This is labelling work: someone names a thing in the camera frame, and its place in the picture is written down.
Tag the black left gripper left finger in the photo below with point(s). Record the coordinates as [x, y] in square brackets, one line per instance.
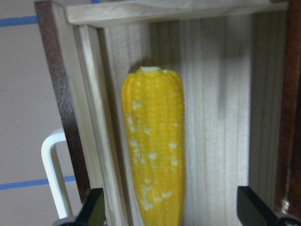
[93, 210]

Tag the dark wooden drawer cabinet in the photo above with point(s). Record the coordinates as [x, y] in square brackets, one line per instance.
[288, 179]

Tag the yellow corn cob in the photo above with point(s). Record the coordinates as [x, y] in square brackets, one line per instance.
[153, 112]

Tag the wooden drawer with white handle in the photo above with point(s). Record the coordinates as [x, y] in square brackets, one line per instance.
[229, 55]

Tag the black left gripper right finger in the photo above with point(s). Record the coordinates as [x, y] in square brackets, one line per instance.
[251, 210]

